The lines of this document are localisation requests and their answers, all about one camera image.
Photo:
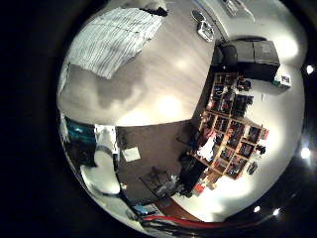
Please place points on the grey white striped cloth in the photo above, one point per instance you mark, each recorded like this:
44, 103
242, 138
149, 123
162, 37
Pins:
112, 39

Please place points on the dark round disc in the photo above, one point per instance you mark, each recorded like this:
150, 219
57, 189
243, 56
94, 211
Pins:
198, 15

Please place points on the black office chair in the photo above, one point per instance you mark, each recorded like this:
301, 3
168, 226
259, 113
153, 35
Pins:
227, 54

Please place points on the black cabinet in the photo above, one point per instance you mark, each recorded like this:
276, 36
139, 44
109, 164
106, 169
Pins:
257, 59

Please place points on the teal control box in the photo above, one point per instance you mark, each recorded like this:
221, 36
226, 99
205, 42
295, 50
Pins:
79, 133

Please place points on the wooden cubby shelf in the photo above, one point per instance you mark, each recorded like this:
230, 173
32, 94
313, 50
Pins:
229, 132

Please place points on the white paper sheet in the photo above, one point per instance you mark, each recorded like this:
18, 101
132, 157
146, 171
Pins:
131, 154

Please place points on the small white box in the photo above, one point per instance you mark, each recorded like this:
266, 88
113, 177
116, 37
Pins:
282, 81

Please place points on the black floor stand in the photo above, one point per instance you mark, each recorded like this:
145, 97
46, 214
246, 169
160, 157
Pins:
158, 181

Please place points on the white wall device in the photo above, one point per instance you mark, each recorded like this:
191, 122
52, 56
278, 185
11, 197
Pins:
205, 31

